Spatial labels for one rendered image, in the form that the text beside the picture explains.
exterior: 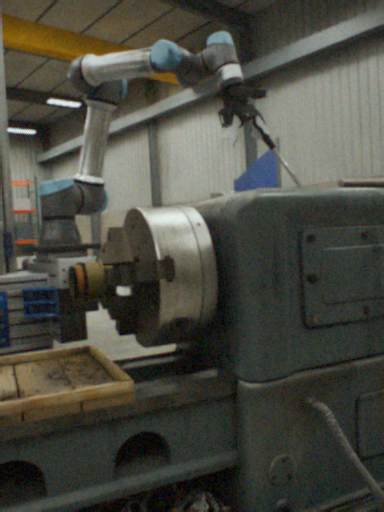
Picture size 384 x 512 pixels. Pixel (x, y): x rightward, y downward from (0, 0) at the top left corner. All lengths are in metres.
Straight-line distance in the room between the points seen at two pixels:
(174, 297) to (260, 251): 0.19
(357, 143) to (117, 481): 11.62
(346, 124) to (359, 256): 11.46
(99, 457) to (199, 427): 0.21
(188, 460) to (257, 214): 0.51
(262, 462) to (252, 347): 0.24
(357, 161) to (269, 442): 11.38
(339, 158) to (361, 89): 1.70
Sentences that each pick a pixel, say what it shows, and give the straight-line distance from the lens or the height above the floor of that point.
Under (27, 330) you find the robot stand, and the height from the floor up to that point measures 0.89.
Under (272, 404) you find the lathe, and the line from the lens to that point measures 1.00.
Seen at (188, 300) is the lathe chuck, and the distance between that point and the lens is 0.92.
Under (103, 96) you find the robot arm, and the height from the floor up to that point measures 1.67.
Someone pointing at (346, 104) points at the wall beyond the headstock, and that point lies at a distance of 12.57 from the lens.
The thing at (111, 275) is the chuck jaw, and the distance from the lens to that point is 0.96.
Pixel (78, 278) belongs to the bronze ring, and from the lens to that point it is 0.97.
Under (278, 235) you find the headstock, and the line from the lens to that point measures 0.94.
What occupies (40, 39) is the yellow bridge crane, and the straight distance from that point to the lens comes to 12.77.
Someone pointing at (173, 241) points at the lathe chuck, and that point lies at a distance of 0.91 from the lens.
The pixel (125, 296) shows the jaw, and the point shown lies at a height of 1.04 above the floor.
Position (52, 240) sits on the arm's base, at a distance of 1.60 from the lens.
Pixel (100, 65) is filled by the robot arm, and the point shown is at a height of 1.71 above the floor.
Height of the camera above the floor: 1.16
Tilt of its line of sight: 3 degrees down
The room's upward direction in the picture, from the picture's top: 3 degrees counter-clockwise
